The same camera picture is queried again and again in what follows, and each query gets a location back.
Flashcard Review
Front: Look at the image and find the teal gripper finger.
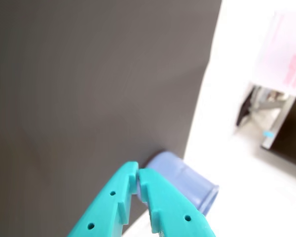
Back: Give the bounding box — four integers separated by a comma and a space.
137, 168, 217, 237
67, 161, 140, 237

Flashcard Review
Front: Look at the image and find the white panel with pink print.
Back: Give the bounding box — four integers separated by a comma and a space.
251, 11, 296, 96

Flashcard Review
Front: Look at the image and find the lavender blue pot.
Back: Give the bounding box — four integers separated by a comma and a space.
135, 151, 220, 218

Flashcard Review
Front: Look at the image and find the black cabinet with metal frame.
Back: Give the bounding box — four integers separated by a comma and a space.
235, 83, 296, 171

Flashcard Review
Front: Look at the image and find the dark grey textured mat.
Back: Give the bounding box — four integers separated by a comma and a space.
0, 0, 223, 237

